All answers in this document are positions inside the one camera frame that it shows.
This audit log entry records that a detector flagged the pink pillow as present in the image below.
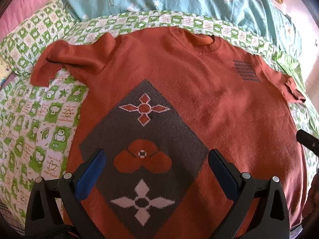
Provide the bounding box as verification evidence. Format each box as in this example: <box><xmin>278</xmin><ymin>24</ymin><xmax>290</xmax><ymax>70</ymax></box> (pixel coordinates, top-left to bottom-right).
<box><xmin>1</xmin><ymin>0</ymin><xmax>49</xmax><ymax>41</ymax></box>

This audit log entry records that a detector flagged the teal floral duvet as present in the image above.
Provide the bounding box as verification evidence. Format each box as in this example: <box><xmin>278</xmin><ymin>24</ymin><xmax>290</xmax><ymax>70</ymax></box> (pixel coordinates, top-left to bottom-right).
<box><xmin>63</xmin><ymin>0</ymin><xmax>302</xmax><ymax>57</ymax></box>

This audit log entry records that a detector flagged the green checkered bed quilt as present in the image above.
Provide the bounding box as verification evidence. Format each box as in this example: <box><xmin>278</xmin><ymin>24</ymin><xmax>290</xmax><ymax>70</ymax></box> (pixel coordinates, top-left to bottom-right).
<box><xmin>1</xmin><ymin>11</ymin><xmax>311</xmax><ymax>228</ymax></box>

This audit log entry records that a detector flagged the green checkered pillow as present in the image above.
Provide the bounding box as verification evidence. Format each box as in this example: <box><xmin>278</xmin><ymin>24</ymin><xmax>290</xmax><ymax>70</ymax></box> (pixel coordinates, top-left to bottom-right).
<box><xmin>1</xmin><ymin>0</ymin><xmax>75</xmax><ymax>75</ymax></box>

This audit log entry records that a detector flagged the orange knitted sweater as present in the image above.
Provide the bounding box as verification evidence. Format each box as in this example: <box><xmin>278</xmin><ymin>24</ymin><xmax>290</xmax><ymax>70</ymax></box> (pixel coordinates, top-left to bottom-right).
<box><xmin>31</xmin><ymin>27</ymin><xmax>307</xmax><ymax>238</ymax></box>

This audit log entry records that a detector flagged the yellow cartoon print pillow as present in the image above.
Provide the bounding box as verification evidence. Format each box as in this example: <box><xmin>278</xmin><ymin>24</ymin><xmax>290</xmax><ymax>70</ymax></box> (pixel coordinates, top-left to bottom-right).
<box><xmin>0</xmin><ymin>56</ymin><xmax>12</xmax><ymax>86</ymax></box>

